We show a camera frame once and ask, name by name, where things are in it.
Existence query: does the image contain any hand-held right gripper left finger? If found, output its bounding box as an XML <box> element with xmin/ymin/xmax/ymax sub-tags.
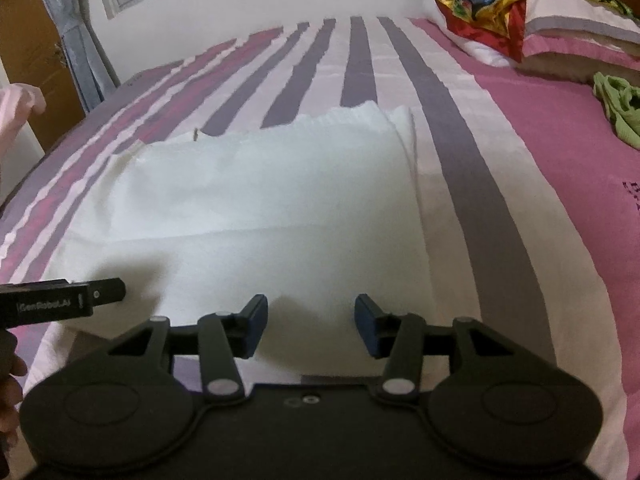
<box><xmin>107</xmin><ymin>294</ymin><xmax>271</xmax><ymax>406</ymax></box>

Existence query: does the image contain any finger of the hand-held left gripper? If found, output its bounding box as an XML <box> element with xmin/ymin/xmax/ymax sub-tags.
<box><xmin>88</xmin><ymin>277</ymin><xmax>127</xmax><ymax>307</ymax></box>

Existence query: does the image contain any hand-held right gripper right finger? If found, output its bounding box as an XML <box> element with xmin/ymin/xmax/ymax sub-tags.
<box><xmin>353</xmin><ymin>294</ymin><xmax>532</xmax><ymax>406</ymax></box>

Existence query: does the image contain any white knit sweater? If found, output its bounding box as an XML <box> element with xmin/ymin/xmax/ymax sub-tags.
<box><xmin>49</xmin><ymin>100</ymin><xmax>437</xmax><ymax>380</ymax></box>

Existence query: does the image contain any person's left hand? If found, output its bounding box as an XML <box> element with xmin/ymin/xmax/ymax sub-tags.
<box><xmin>0</xmin><ymin>354</ymin><xmax>29</xmax><ymax>463</ymax></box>

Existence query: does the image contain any light pink blanket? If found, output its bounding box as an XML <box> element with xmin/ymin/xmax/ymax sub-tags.
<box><xmin>0</xmin><ymin>82</ymin><xmax>49</xmax><ymax>207</ymax></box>

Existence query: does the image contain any striped pink bed sheet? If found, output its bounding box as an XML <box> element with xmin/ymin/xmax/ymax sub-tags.
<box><xmin>0</xmin><ymin>15</ymin><xmax>640</xmax><ymax>480</ymax></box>

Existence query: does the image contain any grey curtain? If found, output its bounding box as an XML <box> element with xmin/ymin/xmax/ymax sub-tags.
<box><xmin>29</xmin><ymin>0</ymin><xmax>122</xmax><ymax>112</ymax></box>

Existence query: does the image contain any brown wooden wardrobe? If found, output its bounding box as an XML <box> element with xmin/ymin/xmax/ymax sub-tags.
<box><xmin>0</xmin><ymin>0</ymin><xmax>87</xmax><ymax>152</ymax></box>

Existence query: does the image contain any white pillow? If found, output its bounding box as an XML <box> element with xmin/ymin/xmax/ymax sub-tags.
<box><xmin>419</xmin><ymin>0</ymin><xmax>522</xmax><ymax>69</ymax></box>

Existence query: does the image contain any green garment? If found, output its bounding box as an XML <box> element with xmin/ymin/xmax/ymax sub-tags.
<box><xmin>592</xmin><ymin>72</ymin><xmax>640</xmax><ymax>150</ymax></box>

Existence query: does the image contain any pink striped pillow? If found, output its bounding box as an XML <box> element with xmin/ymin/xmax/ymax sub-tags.
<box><xmin>519</xmin><ymin>0</ymin><xmax>640</xmax><ymax>84</ymax></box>

